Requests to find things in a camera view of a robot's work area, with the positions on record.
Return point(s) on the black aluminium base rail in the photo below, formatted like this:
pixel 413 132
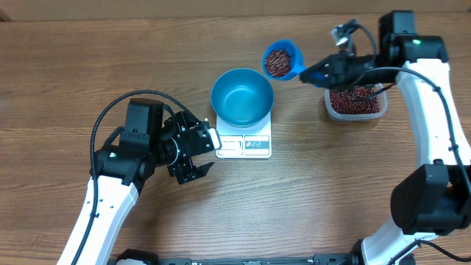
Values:
pixel 140 257

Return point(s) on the blue metal bowl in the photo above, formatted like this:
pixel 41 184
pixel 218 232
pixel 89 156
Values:
pixel 242 97

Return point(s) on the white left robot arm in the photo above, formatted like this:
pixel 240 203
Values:
pixel 128 158

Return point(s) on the clear plastic bean container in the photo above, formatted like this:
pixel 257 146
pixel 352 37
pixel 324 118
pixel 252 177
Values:
pixel 379 93

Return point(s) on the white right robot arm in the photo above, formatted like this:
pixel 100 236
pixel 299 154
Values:
pixel 434 200

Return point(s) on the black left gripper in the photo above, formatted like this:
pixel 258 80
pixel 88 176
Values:
pixel 186 169

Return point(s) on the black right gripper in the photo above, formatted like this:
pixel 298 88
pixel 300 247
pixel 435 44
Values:
pixel 339 73

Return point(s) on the blue plastic scoop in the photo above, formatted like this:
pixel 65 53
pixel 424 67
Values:
pixel 283 61

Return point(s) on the red adzuki beans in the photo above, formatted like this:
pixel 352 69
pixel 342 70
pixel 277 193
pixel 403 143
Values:
pixel 350 102

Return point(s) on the white digital kitchen scale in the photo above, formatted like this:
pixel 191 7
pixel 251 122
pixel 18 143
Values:
pixel 245 142

